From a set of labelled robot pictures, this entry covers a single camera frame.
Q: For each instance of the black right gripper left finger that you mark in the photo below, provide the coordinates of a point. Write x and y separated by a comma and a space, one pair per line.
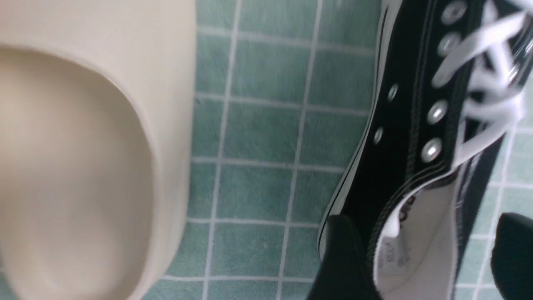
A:
343, 274

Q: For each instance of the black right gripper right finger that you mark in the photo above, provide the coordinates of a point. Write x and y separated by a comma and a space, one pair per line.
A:
512, 257

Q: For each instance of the black canvas sneaker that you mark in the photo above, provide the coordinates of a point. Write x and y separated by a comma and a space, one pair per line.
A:
449, 84

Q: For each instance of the green checked tablecloth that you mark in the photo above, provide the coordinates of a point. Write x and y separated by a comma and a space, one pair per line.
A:
283, 91

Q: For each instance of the right cream slide slipper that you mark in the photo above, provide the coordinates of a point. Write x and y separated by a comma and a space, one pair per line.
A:
97, 109

